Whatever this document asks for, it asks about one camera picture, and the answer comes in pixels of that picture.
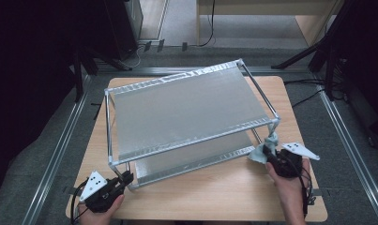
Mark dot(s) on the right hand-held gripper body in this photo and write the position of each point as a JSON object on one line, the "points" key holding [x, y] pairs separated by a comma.
{"points": [[286, 165]]}

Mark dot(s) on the aluminium floor rail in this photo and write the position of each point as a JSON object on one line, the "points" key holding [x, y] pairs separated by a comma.
{"points": [[348, 140], [57, 156], [271, 70]]}

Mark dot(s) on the dark computer tower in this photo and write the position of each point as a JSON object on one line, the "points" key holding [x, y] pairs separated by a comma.
{"points": [[124, 25]]}

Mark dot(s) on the small black floor block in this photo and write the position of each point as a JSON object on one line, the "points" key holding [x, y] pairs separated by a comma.
{"points": [[184, 47], [148, 46], [160, 45]]}

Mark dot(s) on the person's right hand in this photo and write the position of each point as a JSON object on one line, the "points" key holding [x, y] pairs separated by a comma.
{"points": [[291, 190]]}

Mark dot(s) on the metal rack with grey shelves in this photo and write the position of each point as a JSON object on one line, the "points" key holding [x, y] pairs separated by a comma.
{"points": [[183, 109]]}

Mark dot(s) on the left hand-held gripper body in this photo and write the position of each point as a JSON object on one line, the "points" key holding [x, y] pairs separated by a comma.
{"points": [[94, 187]]}

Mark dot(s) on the light blue cloth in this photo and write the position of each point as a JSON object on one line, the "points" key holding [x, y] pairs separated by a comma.
{"points": [[257, 154]]}

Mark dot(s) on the grey tape piece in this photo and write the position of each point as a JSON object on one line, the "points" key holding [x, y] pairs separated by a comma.
{"points": [[317, 192], [71, 190]]}

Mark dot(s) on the light wooden desk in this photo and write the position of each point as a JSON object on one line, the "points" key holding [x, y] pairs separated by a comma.
{"points": [[255, 7]]}

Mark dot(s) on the black tripod stand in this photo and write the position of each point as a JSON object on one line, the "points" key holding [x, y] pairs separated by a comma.
{"points": [[302, 52]]}

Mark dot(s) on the black metal stand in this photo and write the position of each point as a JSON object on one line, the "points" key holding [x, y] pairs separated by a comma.
{"points": [[78, 81]]}

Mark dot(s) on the person's left hand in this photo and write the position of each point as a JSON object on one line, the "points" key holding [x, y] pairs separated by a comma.
{"points": [[99, 219]]}

